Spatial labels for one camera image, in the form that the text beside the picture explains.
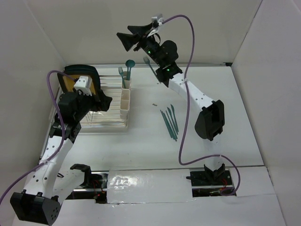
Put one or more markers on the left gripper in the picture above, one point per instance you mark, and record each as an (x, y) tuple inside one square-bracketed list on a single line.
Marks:
[(102, 105)]

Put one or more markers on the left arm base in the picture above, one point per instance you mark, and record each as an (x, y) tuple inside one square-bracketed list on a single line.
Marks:
[(81, 183)]

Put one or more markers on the green plastic fork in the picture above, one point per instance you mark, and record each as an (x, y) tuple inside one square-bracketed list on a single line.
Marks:
[(121, 72), (148, 63)]

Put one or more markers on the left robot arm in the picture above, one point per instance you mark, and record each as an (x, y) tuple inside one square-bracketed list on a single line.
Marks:
[(36, 202)]

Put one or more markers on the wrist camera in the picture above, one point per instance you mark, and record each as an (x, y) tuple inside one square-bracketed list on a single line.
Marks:
[(157, 20), (83, 84)]

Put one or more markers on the yellow plate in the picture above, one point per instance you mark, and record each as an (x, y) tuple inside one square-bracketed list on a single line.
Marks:
[(67, 84)]

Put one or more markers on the white dish drying rack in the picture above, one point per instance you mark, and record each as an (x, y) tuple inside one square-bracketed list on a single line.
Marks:
[(98, 122)]

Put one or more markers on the white utensil holder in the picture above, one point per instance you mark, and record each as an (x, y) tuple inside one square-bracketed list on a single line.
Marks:
[(125, 97)]

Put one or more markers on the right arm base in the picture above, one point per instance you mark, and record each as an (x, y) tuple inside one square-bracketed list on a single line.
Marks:
[(206, 183)]

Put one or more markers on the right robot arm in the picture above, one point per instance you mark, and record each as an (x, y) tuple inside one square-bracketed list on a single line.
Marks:
[(210, 121)]

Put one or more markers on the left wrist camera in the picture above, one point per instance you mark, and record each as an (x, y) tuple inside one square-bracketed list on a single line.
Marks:
[(83, 84)]

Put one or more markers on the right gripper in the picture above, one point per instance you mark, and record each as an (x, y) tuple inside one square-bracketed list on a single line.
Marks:
[(129, 41)]

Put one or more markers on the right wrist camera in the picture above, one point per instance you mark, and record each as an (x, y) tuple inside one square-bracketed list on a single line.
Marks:
[(157, 20)]

